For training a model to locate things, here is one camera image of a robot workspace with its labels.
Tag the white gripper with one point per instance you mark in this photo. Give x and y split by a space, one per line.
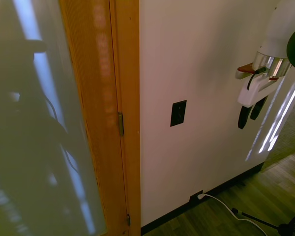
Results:
252 94

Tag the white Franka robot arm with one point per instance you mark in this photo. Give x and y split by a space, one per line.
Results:
277 29

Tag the black baseboard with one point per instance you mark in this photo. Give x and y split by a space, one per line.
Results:
223 186

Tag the brass door hinge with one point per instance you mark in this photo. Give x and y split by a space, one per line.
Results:
120 124
128 220

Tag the wooden door with frosted glass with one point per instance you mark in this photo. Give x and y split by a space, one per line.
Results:
39 123

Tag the black light switch plate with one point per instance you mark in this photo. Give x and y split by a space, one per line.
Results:
178 113

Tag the black wall outlet plate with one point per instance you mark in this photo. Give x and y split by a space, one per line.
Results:
195 196

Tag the black camera tripod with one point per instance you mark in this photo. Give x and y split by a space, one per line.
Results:
288 225

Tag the wooden door frame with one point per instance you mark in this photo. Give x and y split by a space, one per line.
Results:
131 98

